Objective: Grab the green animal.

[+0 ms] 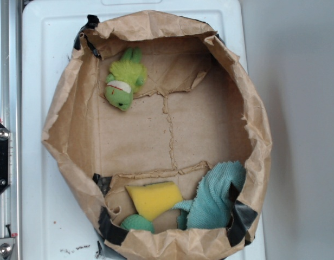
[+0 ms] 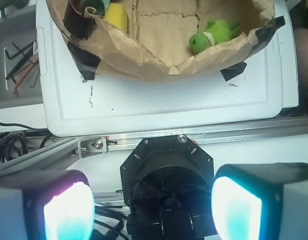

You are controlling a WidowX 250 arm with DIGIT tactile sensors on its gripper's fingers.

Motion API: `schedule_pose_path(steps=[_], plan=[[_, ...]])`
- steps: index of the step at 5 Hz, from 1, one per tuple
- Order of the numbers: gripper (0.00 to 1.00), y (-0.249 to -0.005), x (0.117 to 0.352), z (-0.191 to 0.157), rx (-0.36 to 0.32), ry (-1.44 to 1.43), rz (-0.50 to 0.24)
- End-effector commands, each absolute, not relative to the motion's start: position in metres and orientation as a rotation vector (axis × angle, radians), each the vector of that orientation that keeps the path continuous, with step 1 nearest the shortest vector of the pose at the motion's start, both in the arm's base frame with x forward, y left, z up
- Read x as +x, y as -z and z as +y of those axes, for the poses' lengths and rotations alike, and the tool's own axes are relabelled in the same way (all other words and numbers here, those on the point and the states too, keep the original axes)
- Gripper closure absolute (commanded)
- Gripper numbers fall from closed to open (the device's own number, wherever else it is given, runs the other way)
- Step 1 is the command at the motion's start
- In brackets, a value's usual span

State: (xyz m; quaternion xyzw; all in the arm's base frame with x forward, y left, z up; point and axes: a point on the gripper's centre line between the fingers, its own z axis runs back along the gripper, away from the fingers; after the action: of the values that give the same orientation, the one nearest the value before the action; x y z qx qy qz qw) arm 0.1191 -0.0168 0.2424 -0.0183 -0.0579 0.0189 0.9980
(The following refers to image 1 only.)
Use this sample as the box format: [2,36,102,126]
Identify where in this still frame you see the black corner bracket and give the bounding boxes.
[0,122,10,195]

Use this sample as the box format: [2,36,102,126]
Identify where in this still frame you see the yellow sponge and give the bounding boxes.
[125,181,183,222]

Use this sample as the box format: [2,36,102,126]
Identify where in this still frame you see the aluminium frame rail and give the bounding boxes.
[0,1,23,259]

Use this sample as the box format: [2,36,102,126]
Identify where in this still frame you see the green knitted ball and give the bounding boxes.
[120,214,155,233]

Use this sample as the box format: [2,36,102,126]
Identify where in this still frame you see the brown paper bag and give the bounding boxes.
[42,10,272,259]

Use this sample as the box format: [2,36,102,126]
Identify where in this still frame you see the teal microfiber cloth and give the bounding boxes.
[173,161,246,230]

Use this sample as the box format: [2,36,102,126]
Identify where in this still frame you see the silver lower bracket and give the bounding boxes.
[0,238,15,260]

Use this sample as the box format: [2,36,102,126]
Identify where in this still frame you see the white plastic tray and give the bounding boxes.
[21,1,250,259]

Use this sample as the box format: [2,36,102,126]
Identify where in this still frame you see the green plush frog toy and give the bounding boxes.
[104,47,147,111]

